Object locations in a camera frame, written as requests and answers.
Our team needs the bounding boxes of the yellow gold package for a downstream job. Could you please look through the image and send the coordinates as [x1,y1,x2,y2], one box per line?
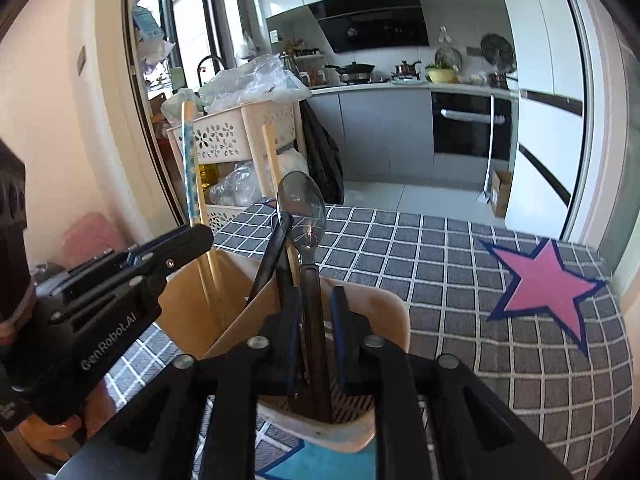
[197,162,222,197]

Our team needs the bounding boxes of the bamboo chopstick blue dotted end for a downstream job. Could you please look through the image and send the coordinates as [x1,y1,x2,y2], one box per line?
[181,101,223,321]

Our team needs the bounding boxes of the beige plastic utensil holder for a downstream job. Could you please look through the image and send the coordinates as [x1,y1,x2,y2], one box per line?
[157,250,412,454]

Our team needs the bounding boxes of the round black strainer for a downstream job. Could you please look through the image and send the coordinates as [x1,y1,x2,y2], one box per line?
[480,33,517,74]

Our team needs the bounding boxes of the dark jacket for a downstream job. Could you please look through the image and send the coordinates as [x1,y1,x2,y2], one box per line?
[299,100,347,207]

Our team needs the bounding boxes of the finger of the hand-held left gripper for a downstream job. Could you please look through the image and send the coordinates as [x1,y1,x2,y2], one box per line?
[47,224,215,323]
[35,245,146,301]

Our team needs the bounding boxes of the cardboard box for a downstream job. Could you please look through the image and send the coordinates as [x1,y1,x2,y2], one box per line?
[491,168,513,219]

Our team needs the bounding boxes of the hanging white plastic bag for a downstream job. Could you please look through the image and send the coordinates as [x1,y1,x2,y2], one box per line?
[234,31,259,59]

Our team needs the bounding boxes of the black kitchen faucet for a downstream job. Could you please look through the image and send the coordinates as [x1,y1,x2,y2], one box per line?
[196,55,227,87]

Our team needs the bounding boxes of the blue white bag at window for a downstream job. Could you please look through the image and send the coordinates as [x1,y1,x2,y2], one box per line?
[131,5,177,67]

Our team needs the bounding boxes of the grey checked star tablecloth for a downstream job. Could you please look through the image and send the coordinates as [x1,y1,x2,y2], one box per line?
[100,202,632,480]

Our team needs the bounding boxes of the black range hood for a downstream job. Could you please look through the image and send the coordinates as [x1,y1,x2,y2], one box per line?
[306,0,432,54]

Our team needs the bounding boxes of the round hanging plate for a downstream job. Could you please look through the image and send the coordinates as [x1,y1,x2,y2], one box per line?
[433,45,464,69]

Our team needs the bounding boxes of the black built-in oven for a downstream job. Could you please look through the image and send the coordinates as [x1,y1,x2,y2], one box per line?
[430,91,514,159]

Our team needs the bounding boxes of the brown cooking pot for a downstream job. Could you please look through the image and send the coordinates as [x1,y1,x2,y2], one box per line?
[394,59,423,81]

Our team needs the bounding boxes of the grey base cabinets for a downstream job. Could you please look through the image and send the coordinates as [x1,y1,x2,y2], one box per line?
[304,85,437,184]

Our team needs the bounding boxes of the person's left hand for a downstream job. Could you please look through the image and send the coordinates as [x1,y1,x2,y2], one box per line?
[0,385,111,463]

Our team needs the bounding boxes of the yellow bowl with greens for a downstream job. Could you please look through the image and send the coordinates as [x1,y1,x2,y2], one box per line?
[424,62,459,85]

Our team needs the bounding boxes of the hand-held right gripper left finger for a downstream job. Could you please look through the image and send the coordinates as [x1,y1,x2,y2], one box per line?
[65,287,306,480]

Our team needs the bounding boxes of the spice bottles rack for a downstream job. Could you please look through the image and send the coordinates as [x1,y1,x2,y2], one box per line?
[279,47,332,89]

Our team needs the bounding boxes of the beige plastic storage cart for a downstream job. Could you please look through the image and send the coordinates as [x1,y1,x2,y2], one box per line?
[166,100,309,234]

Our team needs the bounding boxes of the pink plastic stool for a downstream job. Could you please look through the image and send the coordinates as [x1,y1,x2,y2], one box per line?
[62,211,127,267]

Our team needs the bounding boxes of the clear plastic bags pile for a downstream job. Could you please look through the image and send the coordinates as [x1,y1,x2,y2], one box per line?
[199,54,314,112]

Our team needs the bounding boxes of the black wok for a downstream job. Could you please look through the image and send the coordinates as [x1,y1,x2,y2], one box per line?
[324,61,377,84]

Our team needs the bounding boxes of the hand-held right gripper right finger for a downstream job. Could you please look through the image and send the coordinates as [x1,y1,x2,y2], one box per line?
[331,286,571,480]

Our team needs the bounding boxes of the white refrigerator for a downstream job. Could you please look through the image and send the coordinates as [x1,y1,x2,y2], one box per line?
[504,0,587,239]

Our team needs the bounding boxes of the clear plastic bag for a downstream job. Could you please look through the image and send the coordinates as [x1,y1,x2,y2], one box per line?
[209,161,264,207]

